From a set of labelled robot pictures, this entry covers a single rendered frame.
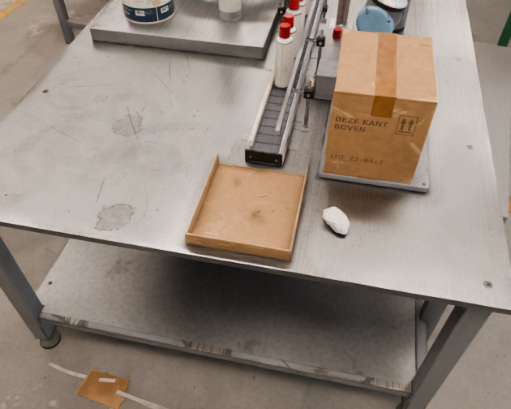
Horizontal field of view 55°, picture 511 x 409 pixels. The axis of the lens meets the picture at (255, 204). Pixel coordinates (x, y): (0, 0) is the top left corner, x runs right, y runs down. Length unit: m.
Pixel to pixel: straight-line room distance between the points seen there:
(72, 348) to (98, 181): 0.88
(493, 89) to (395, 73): 0.65
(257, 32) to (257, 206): 0.83
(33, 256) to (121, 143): 1.04
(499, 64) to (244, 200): 1.13
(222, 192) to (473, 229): 0.66
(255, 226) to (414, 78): 0.53
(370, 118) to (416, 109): 0.11
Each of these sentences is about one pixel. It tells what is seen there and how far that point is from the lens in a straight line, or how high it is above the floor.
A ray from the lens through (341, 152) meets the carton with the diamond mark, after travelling 1.32.
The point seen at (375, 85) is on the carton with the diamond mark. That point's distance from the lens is 1.24.
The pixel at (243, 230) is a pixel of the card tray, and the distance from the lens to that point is 1.25.
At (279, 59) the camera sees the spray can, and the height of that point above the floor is 0.98.
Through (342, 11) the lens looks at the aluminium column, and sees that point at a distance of 2.08.
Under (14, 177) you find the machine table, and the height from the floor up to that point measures 0.83.
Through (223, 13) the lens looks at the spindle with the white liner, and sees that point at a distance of 2.01.
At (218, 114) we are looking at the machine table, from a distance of 1.60.
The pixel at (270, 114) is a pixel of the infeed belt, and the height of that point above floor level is 0.88.
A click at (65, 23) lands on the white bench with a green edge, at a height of 0.19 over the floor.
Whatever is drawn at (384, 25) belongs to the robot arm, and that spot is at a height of 1.07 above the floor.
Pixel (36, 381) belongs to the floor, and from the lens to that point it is 2.11.
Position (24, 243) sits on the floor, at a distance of 2.51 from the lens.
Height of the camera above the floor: 1.80
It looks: 48 degrees down
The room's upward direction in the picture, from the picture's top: straight up
